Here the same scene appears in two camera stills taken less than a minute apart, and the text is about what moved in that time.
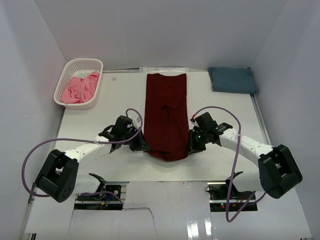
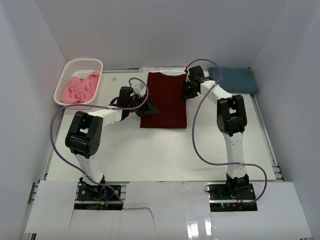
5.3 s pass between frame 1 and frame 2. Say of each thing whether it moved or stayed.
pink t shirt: stayed
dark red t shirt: moved
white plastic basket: stayed
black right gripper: moved
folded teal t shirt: stayed
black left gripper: moved
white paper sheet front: stayed
